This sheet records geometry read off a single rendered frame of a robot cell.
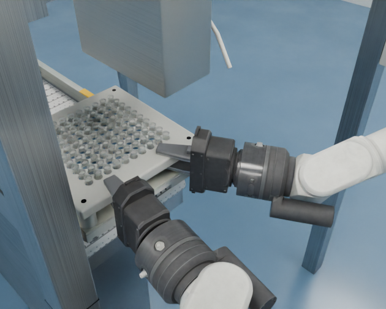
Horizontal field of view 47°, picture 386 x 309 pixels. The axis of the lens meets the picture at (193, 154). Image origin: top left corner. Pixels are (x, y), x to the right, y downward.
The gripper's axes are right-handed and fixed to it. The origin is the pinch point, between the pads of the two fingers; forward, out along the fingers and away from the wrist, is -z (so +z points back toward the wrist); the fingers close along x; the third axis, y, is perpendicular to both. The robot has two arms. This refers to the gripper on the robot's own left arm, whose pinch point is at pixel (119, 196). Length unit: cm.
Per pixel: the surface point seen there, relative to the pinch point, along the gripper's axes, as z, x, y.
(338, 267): -1, 104, 93
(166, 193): -5.9, 12.6, 12.6
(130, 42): -12.5, -16.7, 10.9
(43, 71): -55, 10, 11
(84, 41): -25.1, -11.9, 9.1
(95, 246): -3.4, 12.9, -4.0
